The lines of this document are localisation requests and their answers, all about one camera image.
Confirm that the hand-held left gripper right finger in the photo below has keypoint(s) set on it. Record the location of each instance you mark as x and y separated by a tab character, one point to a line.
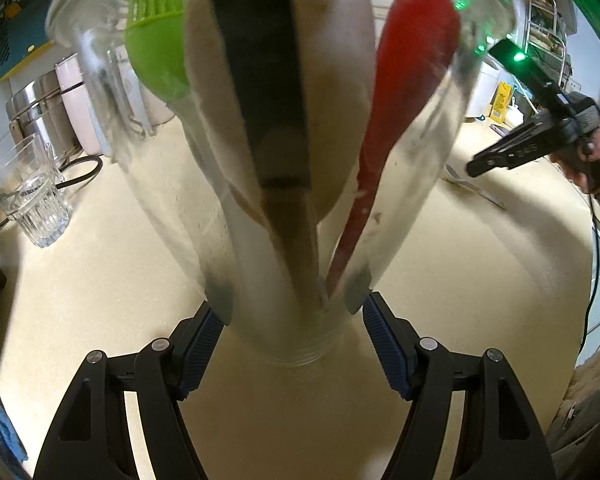
385	345

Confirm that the metal kitchen rack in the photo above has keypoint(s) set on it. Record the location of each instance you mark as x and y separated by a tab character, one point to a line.
547	20

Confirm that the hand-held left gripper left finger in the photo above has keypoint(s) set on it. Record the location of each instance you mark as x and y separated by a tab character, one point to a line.
200	355

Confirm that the metal fork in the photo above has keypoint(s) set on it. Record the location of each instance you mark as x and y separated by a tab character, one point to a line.
475	187

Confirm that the red plastic spoon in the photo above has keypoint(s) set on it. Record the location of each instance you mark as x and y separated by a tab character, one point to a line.
410	60

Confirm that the tall clear glass jar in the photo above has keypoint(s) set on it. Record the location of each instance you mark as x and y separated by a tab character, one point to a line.
420	160

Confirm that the pink electric pot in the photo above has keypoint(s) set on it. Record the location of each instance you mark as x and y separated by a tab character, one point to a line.
80	105

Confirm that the stainless steel canister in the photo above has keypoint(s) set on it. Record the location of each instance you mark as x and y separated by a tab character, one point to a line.
37	110

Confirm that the teal wall utensil holder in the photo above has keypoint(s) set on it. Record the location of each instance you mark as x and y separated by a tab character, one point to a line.
15	45

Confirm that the ribbed glass tumbler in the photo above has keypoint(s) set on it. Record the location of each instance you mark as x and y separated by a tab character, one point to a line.
27	195

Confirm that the white rice cooker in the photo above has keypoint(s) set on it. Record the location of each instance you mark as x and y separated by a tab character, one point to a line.
485	90

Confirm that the yellow carton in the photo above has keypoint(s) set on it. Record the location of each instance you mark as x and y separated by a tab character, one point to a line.
501	104

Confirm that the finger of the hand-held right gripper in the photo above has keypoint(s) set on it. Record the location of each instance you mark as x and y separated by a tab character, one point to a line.
485	162

